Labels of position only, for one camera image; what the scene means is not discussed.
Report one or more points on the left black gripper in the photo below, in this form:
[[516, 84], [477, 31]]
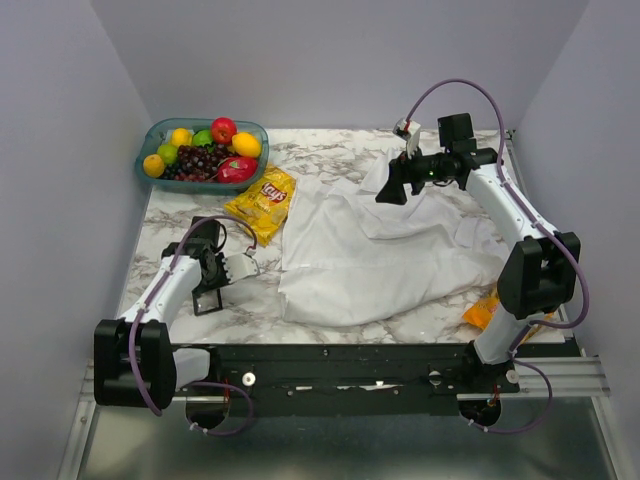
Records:
[[223, 281]]

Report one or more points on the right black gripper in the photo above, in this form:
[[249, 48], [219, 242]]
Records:
[[399, 172]]

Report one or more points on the white shirt garment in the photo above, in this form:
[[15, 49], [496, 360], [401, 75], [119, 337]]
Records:
[[348, 260]]

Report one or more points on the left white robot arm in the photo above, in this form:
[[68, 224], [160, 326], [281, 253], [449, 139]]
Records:
[[135, 363]]

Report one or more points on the yellow Lays chip bag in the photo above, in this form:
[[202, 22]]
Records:
[[264, 206]]

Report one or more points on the dark purple grapes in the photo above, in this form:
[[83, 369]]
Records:
[[197, 163]]

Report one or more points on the teal fruit basket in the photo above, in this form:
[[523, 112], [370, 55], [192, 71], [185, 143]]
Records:
[[160, 134]]

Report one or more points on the orange fruit front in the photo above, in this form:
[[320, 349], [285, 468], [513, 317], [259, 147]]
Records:
[[153, 166]]

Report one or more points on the green lime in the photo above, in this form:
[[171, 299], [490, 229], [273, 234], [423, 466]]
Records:
[[168, 153]]

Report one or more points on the yellow lemon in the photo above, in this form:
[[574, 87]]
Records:
[[247, 145]]

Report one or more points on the green apple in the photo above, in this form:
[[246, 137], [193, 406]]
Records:
[[202, 138]]

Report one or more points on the red apple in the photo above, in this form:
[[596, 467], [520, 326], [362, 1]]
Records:
[[223, 129]]

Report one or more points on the orange snack bag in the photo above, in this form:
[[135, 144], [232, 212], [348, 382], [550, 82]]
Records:
[[483, 310]]

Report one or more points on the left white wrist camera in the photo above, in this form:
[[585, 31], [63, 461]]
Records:
[[240, 266]]

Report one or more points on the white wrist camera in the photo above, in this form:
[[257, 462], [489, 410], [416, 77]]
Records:
[[409, 131], [240, 266]]

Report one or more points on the small black wire cube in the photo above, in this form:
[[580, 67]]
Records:
[[206, 301]]

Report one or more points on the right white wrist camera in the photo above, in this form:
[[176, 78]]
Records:
[[409, 131]]

